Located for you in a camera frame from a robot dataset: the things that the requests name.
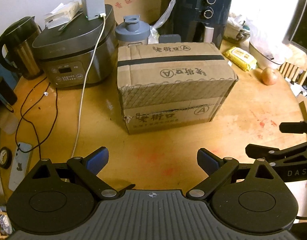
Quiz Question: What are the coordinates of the cardboard box lid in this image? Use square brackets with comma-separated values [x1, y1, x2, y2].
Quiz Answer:
[117, 42, 239, 110]

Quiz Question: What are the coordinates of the wooden chair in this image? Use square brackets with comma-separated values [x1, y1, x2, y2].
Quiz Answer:
[278, 62, 307, 86]

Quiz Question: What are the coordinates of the red yellow apple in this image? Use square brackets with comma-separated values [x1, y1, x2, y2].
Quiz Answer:
[261, 68, 278, 86]

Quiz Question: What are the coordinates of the light blue smartphone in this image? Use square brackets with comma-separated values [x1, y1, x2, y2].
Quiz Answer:
[8, 142, 32, 191]

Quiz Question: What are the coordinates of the open cardboard box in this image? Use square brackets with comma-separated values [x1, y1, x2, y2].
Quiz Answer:
[123, 96, 226, 134]

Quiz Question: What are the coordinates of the black tape roll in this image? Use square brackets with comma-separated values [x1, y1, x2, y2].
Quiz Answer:
[0, 147, 12, 170]

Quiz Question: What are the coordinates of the white enamel bowl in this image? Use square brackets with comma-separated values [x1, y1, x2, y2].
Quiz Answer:
[249, 41, 285, 69]

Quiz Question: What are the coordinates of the yellow wet wipes pack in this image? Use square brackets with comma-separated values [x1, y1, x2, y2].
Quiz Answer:
[224, 47, 257, 71]

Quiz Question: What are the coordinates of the dark computer monitor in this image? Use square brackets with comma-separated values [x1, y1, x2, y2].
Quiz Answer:
[282, 0, 307, 55]

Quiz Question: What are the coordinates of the grey rice cooker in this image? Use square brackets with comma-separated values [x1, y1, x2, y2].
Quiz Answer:
[32, 4, 118, 89]

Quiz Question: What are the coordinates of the black phone stand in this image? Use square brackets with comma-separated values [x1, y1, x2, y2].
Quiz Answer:
[158, 34, 181, 43]

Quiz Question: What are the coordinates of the dark blue air fryer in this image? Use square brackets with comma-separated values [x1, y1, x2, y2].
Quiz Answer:
[159, 0, 232, 48]

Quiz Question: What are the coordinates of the steel electric kettle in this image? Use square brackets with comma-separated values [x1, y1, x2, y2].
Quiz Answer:
[0, 16, 43, 80]

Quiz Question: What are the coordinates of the black usb cable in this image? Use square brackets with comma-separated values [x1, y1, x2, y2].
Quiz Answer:
[14, 75, 59, 160]

